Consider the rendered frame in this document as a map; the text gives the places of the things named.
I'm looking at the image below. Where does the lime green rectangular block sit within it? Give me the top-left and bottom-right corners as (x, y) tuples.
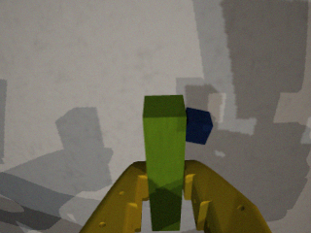
(143, 95), (187, 231)

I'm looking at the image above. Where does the small blue cube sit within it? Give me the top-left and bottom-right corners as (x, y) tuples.
(186, 107), (213, 145)

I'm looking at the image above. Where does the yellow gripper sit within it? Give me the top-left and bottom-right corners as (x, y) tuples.
(79, 160), (272, 233)

